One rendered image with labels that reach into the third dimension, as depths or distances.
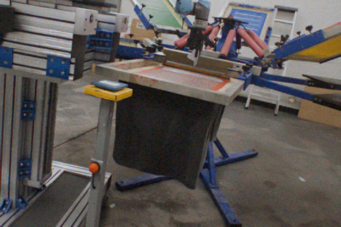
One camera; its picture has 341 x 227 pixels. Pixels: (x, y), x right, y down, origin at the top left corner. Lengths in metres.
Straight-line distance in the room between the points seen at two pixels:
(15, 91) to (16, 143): 0.25
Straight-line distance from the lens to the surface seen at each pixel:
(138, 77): 1.33
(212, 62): 1.82
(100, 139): 1.24
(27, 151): 1.70
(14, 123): 1.61
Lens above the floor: 1.23
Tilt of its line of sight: 13 degrees down
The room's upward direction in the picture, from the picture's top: 10 degrees clockwise
